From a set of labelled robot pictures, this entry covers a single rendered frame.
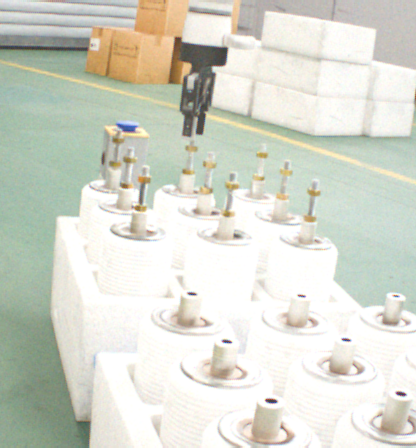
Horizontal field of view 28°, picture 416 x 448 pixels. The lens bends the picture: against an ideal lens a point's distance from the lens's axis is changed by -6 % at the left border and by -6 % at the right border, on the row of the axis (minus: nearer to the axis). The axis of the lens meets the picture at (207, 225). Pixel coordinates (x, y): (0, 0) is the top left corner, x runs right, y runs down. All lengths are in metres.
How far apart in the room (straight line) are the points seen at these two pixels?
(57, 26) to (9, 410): 5.99
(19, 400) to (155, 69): 4.04
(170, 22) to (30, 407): 4.11
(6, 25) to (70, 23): 0.60
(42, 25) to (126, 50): 1.92
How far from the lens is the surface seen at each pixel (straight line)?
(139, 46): 5.05
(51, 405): 1.22
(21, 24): 6.87
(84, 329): 1.12
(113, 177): 1.38
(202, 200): 1.29
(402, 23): 7.30
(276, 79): 4.12
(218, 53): 1.35
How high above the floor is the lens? 0.58
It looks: 15 degrees down
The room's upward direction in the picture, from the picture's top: 8 degrees clockwise
